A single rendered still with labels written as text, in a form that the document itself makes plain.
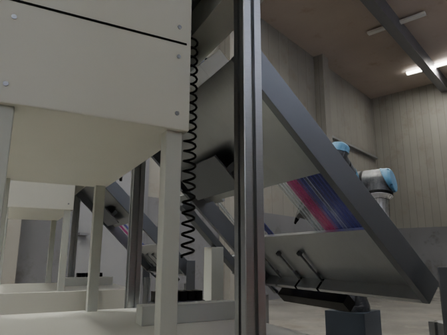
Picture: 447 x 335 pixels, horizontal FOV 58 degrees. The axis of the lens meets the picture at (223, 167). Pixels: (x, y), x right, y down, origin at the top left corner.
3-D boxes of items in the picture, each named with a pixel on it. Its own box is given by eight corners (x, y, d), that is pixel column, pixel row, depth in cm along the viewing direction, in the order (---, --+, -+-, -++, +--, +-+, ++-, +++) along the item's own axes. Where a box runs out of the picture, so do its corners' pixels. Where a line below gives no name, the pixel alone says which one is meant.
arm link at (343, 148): (354, 153, 157) (346, 139, 152) (346, 175, 153) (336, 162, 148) (336, 153, 163) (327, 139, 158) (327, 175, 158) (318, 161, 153)
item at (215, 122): (200, 209, 145) (209, 200, 148) (326, 180, 88) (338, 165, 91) (138, 139, 140) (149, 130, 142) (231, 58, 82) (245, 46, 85)
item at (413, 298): (265, 285, 152) (276, 271, 155) (422, 303, 95) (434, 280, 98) (263, 283, 152) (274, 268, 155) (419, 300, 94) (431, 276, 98)
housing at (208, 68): (144, 150, 140) (171, 126, 146) (204, 104, 97) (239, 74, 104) (128, 132, 138) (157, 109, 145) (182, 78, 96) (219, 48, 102)
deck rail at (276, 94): (422, 303, 95) (432, 283, 98) (430, 304, 93) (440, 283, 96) (230, 58, 82) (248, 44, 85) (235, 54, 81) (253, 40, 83)
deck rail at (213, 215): (263, 285, 154) (271, 272, 156) (265, 285, 152) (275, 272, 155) (136, 141, 141) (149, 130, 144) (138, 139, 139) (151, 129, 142)
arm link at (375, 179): (368, 288, 183) (367, 175, 202) (403, 290, 174) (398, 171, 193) (358, 284, 174) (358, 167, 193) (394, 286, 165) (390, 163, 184)
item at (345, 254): (267, 278, 153) (272, 271, 154) (424, 291, 96) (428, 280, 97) (235, 241, 150) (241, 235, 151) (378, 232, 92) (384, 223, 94)
